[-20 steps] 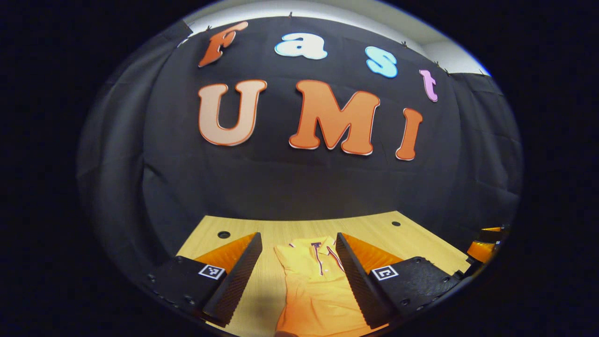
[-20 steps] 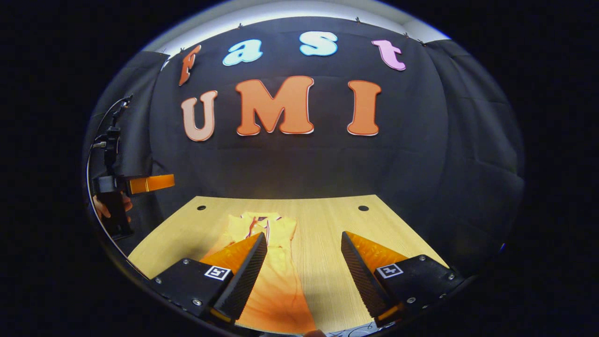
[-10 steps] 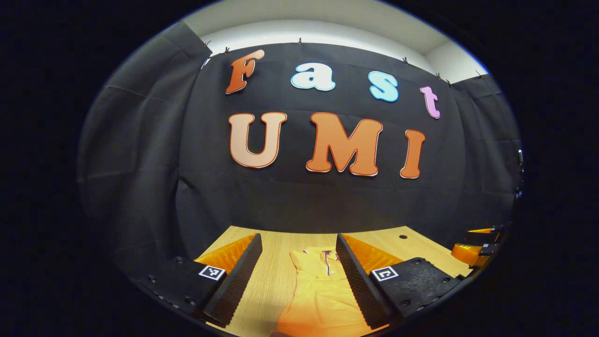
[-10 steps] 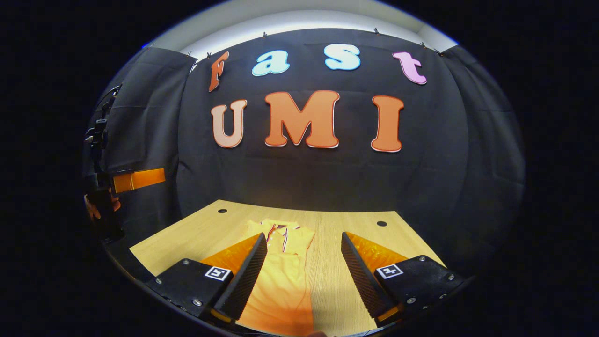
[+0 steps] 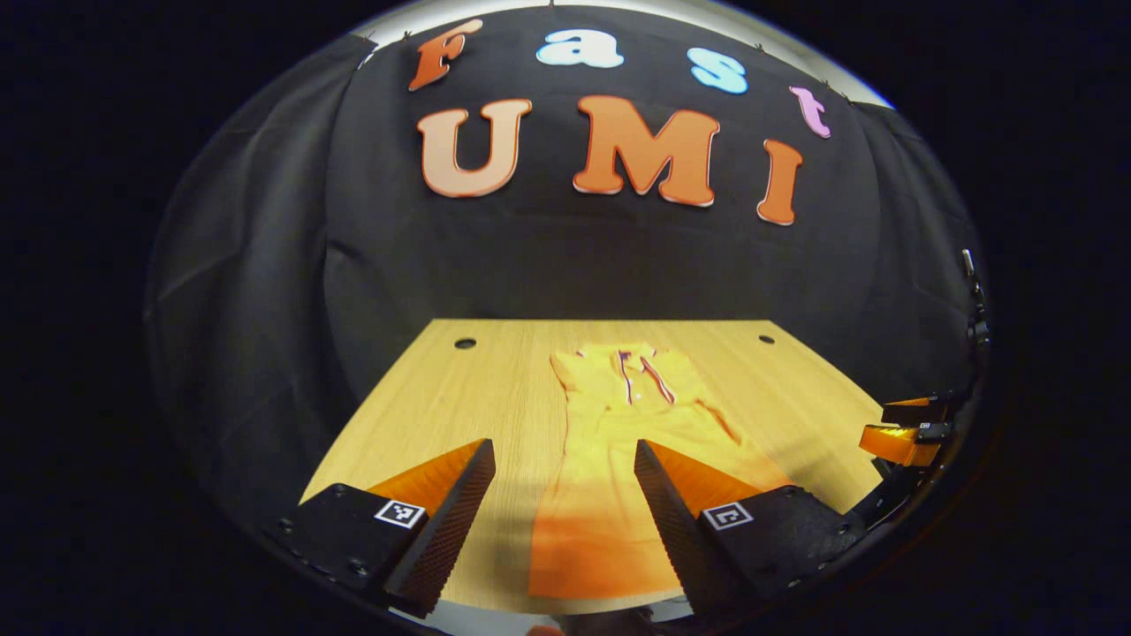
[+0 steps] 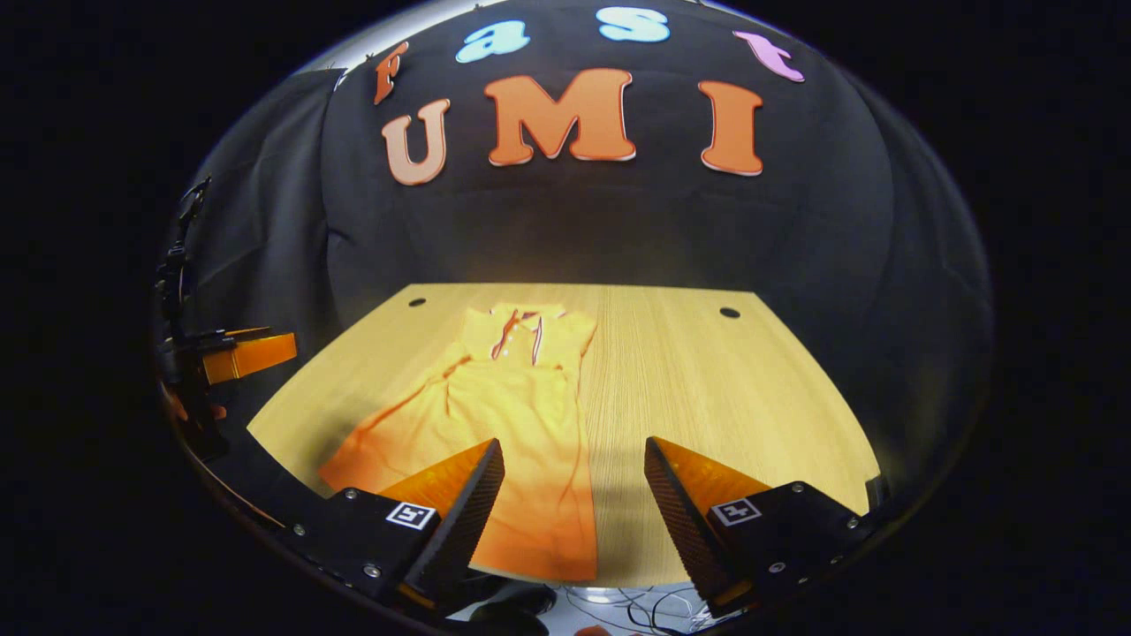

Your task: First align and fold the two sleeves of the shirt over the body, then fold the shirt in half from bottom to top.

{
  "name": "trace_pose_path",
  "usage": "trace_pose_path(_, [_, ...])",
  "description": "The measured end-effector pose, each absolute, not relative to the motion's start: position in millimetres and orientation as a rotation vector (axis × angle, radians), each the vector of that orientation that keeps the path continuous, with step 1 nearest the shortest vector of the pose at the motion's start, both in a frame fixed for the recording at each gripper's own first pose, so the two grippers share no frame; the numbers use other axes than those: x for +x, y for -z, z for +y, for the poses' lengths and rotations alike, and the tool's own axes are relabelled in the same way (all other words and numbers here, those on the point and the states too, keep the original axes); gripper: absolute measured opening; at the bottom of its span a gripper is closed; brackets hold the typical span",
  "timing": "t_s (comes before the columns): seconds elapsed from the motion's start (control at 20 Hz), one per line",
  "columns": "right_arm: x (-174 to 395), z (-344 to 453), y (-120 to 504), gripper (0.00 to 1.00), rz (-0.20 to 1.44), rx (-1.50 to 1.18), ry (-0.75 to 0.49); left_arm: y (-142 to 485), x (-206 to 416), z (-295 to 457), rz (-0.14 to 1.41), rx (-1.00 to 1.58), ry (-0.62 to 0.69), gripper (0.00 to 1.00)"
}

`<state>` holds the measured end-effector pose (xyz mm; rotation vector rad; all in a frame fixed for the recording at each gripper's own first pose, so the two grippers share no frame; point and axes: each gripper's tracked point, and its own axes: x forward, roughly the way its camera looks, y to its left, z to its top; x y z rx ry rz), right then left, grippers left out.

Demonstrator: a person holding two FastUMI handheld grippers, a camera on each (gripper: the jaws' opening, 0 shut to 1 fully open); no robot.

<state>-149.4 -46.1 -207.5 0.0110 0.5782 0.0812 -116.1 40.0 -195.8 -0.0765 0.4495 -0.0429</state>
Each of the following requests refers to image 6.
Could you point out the orange T-shirt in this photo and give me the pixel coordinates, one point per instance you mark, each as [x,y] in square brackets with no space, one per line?
[521,415]

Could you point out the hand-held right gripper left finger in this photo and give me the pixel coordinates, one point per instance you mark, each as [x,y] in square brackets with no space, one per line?
[464,521]

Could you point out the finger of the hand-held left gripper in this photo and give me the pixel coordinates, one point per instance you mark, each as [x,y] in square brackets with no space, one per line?
[230,335]
[252,358]

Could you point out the dark rounded object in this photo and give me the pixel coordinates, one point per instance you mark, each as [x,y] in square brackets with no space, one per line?
[508,609]

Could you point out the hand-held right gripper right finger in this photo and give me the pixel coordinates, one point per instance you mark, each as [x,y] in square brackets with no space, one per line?
[680,521]

